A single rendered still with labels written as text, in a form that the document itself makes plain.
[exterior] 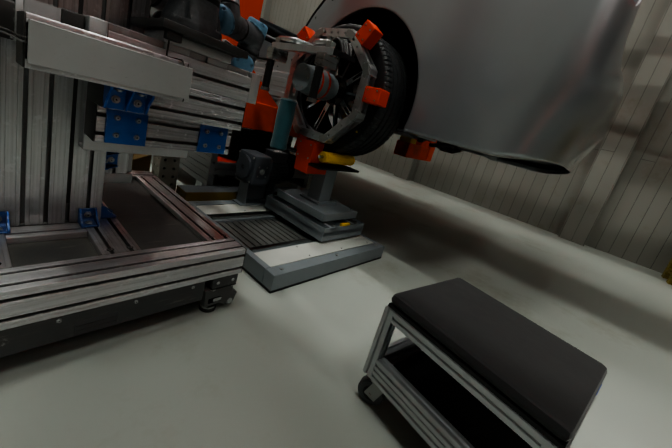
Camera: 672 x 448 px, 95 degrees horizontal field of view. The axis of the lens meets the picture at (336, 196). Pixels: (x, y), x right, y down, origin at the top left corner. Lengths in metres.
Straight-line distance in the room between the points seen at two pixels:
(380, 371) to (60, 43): 0.95
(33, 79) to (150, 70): 0.35
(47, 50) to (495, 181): 5.32
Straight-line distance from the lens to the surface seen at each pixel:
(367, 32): 1.56
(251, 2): 1.91
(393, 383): 0.89
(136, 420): 0.91
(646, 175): 5.44
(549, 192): 5.42
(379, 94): 1.42
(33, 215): 1.15
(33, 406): 0.97
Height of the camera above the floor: 0.71
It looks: 13 degrees down
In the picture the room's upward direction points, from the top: 16 degrees clockwise
